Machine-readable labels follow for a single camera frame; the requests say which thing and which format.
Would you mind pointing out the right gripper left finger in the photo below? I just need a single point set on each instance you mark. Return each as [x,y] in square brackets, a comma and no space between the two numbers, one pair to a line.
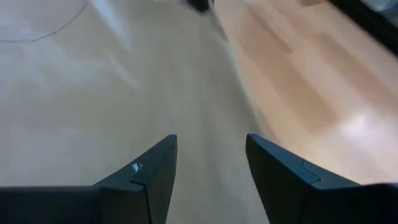
[149,193]

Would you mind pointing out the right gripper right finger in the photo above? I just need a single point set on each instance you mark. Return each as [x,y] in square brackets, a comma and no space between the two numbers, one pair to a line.
[289,189]

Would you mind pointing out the black aluminium table frame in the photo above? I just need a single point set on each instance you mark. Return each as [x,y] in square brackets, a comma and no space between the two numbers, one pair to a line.
[370,21]

